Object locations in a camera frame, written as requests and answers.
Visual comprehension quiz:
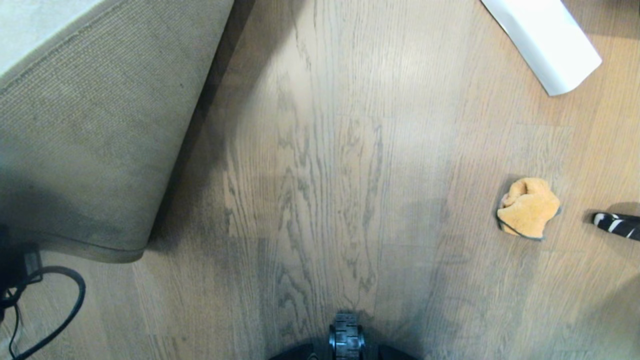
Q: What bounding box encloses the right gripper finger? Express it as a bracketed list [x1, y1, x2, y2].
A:
[592, 212, 640, 242]

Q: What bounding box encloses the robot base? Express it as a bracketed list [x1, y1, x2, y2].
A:
[267, 312, 419, 360]

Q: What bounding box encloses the orange cleaning cloth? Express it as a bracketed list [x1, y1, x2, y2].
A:
[496, 177, 562, 242]

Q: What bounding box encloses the beige woven rug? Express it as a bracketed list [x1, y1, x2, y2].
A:
[0, 0, 236, 264]

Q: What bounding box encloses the white furniture panel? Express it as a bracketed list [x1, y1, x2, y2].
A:
[480, 0, 603, 97]

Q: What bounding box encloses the black cable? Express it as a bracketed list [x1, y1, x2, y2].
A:
[0, 266, 87, 360]

